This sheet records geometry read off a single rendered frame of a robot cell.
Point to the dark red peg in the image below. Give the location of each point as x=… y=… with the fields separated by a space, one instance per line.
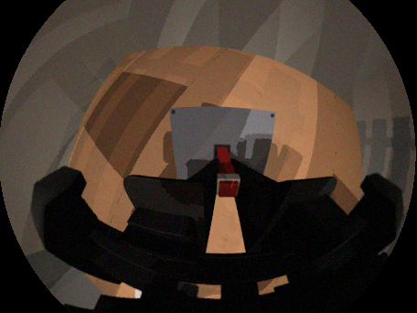
x=227 y=180

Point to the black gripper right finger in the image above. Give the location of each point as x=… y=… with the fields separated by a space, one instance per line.
x=261 y=202

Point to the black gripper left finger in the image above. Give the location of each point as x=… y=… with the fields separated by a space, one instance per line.
x=194 y=196

